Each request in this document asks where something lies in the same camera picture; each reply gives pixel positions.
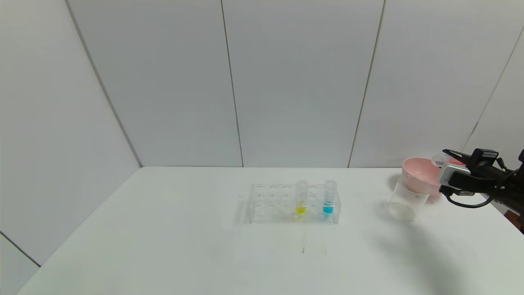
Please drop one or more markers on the test tube with blue liquid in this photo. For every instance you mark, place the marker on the test tube with blue liquid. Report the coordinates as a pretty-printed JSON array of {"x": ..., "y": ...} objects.
[{"x": 329, "y": 198}]

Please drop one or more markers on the clear plastic beaker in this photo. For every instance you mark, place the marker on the clear plastic beaker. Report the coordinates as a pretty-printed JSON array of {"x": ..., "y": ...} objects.
[{"x": 403, "y": 205}]

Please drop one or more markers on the pink bowl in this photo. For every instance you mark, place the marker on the pink bowl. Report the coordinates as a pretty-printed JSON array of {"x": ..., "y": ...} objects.
[{"x": 417, "y": 180}]

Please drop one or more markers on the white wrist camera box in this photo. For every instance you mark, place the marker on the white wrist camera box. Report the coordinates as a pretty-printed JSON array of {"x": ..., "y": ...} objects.
[{"x": 452, "y": 176}]

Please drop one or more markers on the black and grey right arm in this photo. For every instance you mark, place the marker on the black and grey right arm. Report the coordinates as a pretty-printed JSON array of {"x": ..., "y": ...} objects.
[{"x": 516, "y": 192}]

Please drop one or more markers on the test tube with red liquid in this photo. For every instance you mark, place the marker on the test tube with red liquid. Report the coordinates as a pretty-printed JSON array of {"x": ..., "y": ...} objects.
[{"x": 438, "y": 159}]

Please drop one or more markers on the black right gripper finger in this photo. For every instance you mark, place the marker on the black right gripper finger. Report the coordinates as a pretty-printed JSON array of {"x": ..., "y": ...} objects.
[
  {"x": 458, "y": 157},
  {"x": 456, "y": 191}
]

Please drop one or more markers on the test tube with yellow liquid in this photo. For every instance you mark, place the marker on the test tube with yellow liquid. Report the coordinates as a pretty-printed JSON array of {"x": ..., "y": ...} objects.
[{"x": 301, "y": 196}]

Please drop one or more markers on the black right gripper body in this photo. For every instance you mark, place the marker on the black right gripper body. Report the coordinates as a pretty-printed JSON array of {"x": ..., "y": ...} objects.
[{"x": 461, "y": 191}]

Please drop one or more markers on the clear acrylic test tube rack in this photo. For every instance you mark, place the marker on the clear acrylic test tube rack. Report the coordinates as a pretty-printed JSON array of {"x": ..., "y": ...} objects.
[{"x": 278, "y": 203}]

